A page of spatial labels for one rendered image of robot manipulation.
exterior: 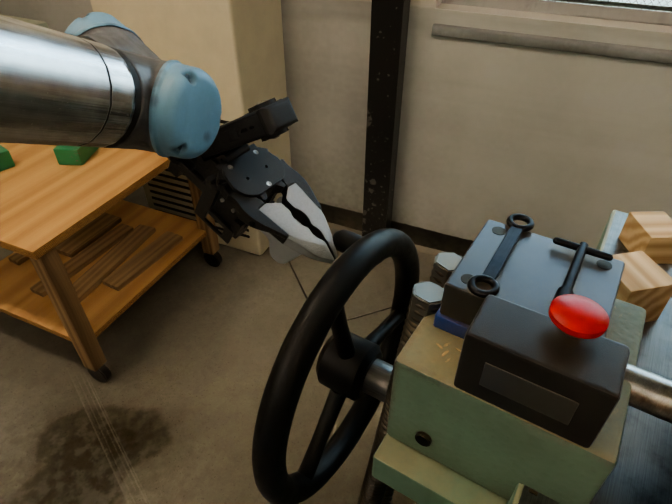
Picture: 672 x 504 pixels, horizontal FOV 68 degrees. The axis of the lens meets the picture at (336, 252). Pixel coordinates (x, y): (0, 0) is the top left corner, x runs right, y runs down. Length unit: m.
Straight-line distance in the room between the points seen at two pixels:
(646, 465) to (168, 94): 0.42
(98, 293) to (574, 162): 1.49
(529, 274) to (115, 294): 1.41
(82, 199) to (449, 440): 1.19
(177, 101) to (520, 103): 1.33
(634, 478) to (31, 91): 0.44
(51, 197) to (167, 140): 1.06
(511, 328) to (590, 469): 0.09
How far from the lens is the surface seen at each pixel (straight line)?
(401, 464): 0.40
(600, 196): 1.75
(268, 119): 0.47
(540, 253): 0.37
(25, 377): 1.78
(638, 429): 0.43
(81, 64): 0.38
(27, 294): 1.76
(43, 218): 1.38
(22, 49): 0.35
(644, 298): 0.48
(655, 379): 0.37
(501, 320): 0.30
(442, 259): 0.39
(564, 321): 0.29
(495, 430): 0.34
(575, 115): 1.64
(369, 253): 0.42
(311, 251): 0.51
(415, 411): 0.36
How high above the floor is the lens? 1.22
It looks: 39 degrees down
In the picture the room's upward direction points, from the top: straight up
